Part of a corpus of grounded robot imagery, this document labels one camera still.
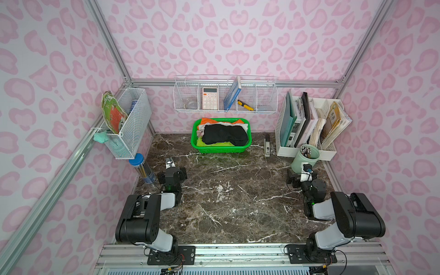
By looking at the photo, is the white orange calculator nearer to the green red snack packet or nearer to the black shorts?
the black shorts

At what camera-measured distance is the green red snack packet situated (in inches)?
27.2

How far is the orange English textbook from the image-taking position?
964mm

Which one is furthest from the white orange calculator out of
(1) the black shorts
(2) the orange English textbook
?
(2) the orange English textbook

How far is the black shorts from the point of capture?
102cm

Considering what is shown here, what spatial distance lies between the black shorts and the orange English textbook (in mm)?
473
